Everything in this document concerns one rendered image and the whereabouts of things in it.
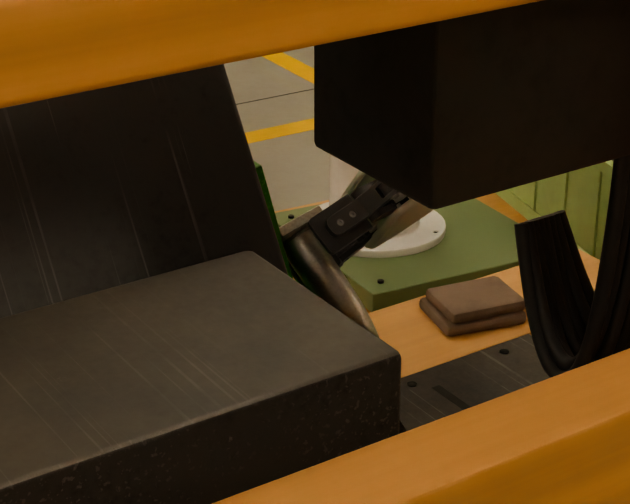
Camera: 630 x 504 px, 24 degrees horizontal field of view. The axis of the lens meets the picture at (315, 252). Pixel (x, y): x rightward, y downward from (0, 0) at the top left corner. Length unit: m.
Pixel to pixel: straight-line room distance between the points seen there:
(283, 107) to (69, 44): 4.45
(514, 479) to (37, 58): 0.34
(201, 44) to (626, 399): 0.34
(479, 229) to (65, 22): 1.46
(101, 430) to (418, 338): 0.83
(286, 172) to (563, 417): 3.68
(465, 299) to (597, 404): 0.86
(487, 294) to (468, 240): 0.28
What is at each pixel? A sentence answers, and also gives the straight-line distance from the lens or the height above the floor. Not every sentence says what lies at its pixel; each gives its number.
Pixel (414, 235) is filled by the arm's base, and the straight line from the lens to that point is 1.90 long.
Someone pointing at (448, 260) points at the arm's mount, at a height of 0.87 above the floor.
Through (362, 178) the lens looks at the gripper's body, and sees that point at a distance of 1.13.
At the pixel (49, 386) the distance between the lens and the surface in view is 0.86.
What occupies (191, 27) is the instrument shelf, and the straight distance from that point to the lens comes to 0.54.
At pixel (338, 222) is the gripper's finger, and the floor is 1.23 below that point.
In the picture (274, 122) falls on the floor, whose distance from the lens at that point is 4.82.
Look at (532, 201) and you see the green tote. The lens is 2.16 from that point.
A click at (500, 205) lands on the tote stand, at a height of 0.79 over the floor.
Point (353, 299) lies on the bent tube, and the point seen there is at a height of 1.16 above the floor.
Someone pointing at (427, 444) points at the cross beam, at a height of 1.28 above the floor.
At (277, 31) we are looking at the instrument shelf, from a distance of 0.56.
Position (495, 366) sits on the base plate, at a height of 0.90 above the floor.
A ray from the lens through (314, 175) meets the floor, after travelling 4.40.
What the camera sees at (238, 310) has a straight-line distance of 0.93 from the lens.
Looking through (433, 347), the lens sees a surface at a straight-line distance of 1.59.
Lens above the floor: 1.67
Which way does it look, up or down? 25 degrees down
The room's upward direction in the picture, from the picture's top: straight up
